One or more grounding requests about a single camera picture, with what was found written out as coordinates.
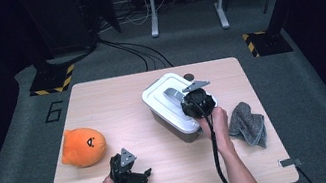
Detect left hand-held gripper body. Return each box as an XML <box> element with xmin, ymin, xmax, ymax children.
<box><xmin>106</xmin><ymin>145</ymin><xmax>141</xmax><ymax>183</ymax></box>

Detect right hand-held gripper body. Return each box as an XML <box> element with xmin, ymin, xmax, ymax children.
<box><xmin>177</xmin><ymin>77</ymin><xmax>219</xmax><ymax>122</ymax></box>

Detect translucent grey storage box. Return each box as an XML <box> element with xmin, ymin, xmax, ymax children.
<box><xmin>150</xmin><ymin>99</ymin><xmax>208</xmax><ymax>149</ymax></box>

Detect white box lid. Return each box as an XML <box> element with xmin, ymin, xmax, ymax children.
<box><xmin>137</xmin><ymin>64</ymin><xmax>224</xmax><ymax>142</ymax></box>

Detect orange plush toy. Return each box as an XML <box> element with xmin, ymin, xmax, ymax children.
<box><xmin>55</xmin><ymin>122</ymin><xmax>111</xmax><ymax>172</ymax></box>

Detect grey fluffy towel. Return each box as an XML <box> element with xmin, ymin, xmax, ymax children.
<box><xmin>223</xmin><ymin>98</ymin><xmax>270</xmax><ymax>155</ymax></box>

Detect person's right hand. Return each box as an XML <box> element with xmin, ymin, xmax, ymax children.
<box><xmin>195</xmin><ymin>105</ymin><xmax>235</xmax><ymax>153</ymax></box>

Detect grey tape strip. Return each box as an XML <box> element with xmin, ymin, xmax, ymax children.
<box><xmin>279</xmin><ymin>155</ymin><xmax>304</xmax><ymax>170</ymax></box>

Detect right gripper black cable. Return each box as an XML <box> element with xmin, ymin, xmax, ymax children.
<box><xmin>192</xmin><ymin>95</ymin><xmax>232</xmax><ymax>183</ymax></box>

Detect black floor cables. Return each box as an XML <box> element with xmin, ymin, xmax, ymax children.
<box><xmin>97</xmin><ymin>26</ymin><xmax>175</xmax><ymax>79</ymax></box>

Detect black yellow striped base plate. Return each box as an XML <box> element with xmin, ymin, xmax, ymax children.
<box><xmin>26</xmin><ymin>64</ymin><xmax>79</xmax><ymax>99</ymax></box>
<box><xmin>241</xmin><ymin>26</ymin><xmax>294</xmax><ymax>61</ymax></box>

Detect thin black table cable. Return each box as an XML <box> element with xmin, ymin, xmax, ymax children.
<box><xmin>295</xmin><ymin>163</ymin><xmax>317</xmax><ymax>183</ymax></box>

